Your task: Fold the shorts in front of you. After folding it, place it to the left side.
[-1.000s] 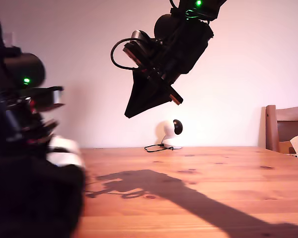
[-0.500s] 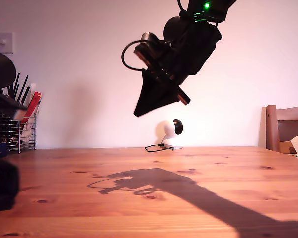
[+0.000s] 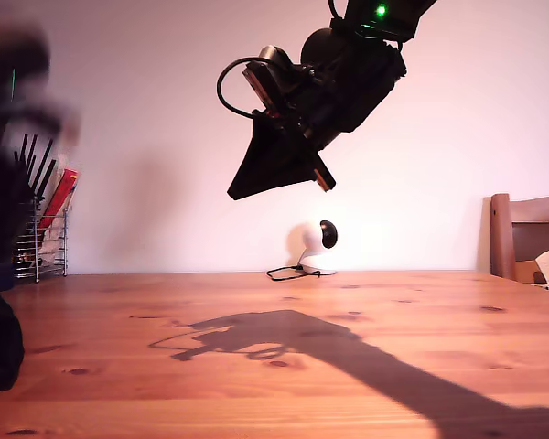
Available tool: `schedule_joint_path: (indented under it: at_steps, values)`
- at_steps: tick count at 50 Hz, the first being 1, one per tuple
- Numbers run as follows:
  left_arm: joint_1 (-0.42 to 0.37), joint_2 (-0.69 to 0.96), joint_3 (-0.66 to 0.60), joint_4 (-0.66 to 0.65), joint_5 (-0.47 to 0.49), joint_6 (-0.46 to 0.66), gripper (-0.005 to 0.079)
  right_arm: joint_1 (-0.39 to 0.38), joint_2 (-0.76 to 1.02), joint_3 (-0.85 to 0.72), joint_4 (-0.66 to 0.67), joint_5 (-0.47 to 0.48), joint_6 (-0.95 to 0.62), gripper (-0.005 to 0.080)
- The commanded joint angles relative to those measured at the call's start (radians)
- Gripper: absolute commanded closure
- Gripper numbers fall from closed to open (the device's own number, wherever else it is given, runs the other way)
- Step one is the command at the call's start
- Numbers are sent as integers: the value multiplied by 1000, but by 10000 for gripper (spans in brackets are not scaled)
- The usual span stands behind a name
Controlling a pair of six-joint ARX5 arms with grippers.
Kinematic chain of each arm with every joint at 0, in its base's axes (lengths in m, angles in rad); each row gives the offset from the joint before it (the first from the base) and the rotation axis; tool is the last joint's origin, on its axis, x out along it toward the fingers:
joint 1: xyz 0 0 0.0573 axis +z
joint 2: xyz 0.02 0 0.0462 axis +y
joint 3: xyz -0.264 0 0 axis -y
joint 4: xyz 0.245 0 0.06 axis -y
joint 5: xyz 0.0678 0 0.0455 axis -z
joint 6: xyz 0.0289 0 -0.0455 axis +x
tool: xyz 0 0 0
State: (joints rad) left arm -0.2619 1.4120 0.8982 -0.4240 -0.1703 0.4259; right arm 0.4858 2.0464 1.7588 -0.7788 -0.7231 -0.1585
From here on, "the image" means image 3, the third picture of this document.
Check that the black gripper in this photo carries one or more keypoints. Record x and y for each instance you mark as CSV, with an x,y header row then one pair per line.
x,y
329,105

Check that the red paper packet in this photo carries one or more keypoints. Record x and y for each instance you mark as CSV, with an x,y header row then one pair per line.
x,y
59,196

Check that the black chopstick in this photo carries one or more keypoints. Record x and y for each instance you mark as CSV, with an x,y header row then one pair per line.
x,y
46,179
23,151
16,160
30,153
42,167
30,168

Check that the white plastic wrapper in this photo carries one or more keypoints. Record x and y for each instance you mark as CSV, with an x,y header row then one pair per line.
x,y
54,244

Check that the brown wooden chair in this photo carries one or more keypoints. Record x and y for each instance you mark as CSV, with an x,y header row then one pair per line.
x,y
501,238

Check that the small cardboard box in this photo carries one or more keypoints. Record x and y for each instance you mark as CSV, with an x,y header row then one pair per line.
x,y
525,272

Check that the white dome security camera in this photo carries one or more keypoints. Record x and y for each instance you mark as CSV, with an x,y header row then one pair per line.
x,y
312,242

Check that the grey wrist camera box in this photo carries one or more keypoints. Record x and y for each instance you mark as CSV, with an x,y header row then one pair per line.
x,y
274,57

